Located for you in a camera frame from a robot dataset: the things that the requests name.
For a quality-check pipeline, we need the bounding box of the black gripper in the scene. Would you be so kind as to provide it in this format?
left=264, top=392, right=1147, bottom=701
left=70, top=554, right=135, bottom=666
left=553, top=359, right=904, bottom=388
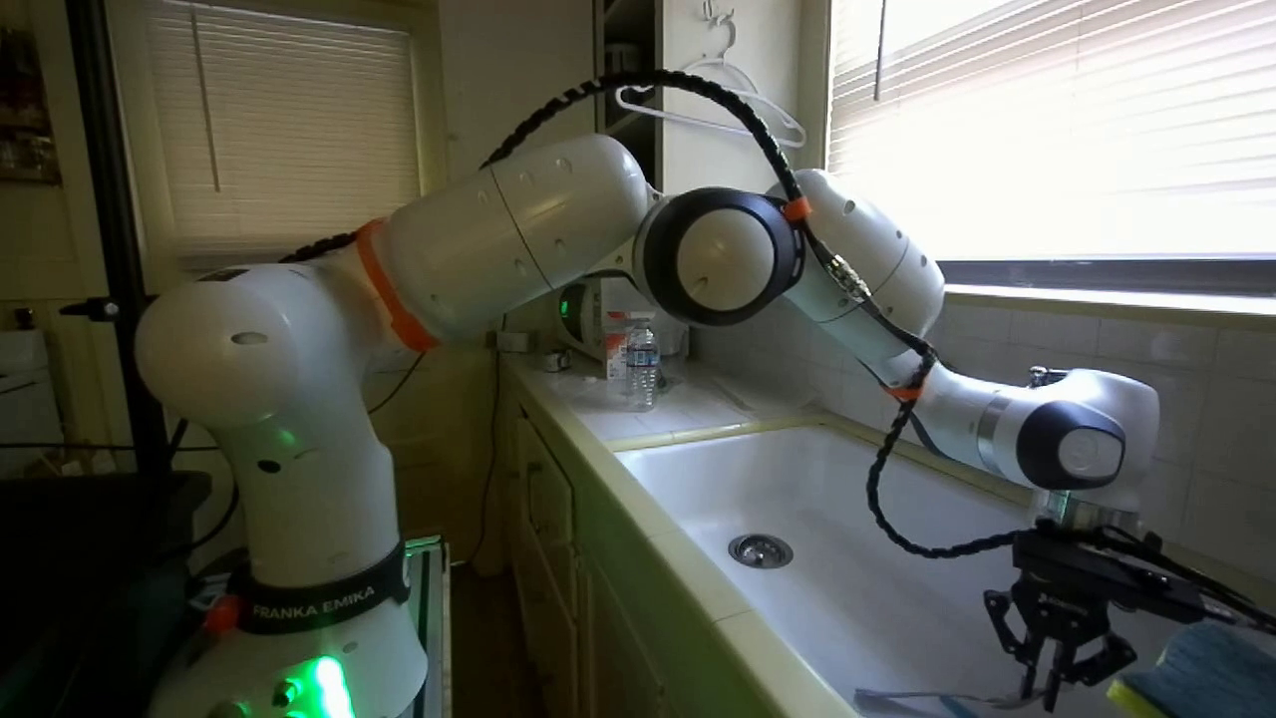
left=979, top=520, right=1201, bottom=715

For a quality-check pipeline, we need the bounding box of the white rectangular sink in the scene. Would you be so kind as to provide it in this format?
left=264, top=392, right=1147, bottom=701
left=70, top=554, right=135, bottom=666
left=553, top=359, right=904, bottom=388
left=609, top=417, right=1276, bottom=718

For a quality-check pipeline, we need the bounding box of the metal sink drain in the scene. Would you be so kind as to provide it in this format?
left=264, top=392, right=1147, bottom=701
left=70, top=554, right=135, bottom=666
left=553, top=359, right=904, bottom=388
left=724, top=529, right=797, bottom=576

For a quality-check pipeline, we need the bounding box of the yellow sponge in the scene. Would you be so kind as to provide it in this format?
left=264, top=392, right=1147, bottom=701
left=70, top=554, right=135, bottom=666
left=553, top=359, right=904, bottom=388
left=1102, top=674, right=1172, bottom=718

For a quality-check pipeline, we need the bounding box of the clear plastic water bottle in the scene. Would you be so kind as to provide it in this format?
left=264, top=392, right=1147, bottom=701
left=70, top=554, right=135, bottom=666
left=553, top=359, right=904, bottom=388
left=623, top=307, right=666, bottom=415

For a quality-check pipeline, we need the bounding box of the under-counter cabinet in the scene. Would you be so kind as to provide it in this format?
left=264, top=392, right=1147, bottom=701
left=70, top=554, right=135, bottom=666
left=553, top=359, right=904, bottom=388
left=497, top=376, right=751, bottom=718

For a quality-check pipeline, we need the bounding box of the wide white window blind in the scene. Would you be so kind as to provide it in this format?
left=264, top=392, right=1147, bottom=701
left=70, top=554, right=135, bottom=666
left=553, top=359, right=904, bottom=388
left=827, top=0, right=1276, bottom=266

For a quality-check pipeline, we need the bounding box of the small red-capped bottle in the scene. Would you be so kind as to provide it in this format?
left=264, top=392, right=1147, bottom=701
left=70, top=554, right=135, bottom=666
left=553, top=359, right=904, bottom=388
left=597, top=327, right=635, bottom=392

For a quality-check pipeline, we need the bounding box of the white appliance with green light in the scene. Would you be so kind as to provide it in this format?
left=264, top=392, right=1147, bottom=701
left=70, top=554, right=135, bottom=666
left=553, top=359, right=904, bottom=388
left=550, top=279, right=692, bottom=388

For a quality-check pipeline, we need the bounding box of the white clothes hanger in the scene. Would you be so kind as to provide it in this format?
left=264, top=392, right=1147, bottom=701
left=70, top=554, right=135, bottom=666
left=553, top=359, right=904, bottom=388
left=609, top=46, right=815, bottom=154

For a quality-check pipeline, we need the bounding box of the narrow white window blind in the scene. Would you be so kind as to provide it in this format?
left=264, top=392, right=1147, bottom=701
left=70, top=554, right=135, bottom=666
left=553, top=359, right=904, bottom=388
left=141, top=0, right=423, bottom=266

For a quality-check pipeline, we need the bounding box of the black vertical pole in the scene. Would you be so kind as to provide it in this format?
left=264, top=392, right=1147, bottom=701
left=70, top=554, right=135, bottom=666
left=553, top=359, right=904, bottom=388
left=61, top=0, right=179, bottom=487

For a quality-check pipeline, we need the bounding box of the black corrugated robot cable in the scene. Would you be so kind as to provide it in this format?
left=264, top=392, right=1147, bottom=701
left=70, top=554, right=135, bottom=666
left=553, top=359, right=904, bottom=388
left=480, top=69, right=1033, bottom=564

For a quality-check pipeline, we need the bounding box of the dark wall shelf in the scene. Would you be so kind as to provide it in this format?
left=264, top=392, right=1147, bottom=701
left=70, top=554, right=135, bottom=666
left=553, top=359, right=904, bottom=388
left=590, top=0, right=666, bottom=185

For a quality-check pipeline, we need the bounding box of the framed wall picture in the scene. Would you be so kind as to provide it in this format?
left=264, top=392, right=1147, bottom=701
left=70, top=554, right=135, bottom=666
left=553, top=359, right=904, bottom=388
left=0, top=19, right=62, bottom=191

